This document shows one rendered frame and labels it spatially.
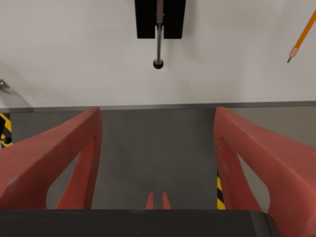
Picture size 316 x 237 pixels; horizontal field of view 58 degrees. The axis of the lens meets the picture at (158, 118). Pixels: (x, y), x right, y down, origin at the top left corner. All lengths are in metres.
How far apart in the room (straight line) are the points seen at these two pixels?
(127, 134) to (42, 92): 0.94
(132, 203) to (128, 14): 1.26
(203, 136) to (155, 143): 0.24
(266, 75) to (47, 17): 0.33
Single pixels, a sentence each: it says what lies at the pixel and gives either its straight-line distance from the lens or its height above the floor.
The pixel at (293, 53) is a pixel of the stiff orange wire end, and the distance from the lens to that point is 0.30.
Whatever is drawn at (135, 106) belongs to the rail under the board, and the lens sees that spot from 0.55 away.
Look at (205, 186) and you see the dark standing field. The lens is 1.51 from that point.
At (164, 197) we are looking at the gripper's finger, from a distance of 0.28.
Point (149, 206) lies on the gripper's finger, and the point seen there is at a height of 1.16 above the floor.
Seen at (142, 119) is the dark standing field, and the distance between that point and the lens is 1.42.
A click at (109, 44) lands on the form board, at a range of 0.42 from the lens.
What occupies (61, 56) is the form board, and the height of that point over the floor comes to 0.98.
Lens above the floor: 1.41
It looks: 83 degrees down
